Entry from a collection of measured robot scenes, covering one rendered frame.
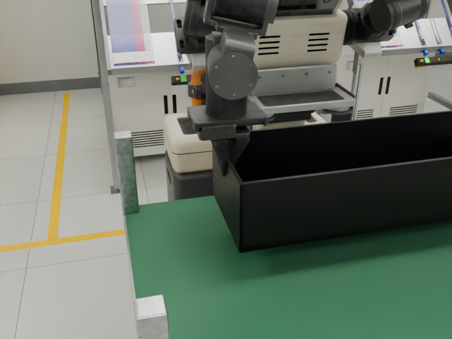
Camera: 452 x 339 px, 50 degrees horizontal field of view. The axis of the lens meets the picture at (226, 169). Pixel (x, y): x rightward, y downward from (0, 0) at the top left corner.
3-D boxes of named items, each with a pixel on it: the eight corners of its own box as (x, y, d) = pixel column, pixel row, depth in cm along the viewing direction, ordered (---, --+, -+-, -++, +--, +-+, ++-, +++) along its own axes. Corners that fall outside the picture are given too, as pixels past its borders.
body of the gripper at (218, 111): (268, 129, 68) (270, 77, 64) (195, 136, 65) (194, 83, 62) (253, 112, 73) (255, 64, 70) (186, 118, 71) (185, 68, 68)
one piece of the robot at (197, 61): (185, 54, 122) (184, 9, 116) (204, 53, 123) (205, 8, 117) (192, 70, 114) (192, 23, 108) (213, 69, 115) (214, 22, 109)
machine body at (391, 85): (419, 134, 355) (436, 48, 326) (330, 143, 340) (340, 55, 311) (374, 103, 411) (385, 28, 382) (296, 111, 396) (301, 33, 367)
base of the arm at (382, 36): (385, 9, 126) (342, 11, 124) (401, -7, 118) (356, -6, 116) (391, 40, 125) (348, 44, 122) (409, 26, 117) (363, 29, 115)
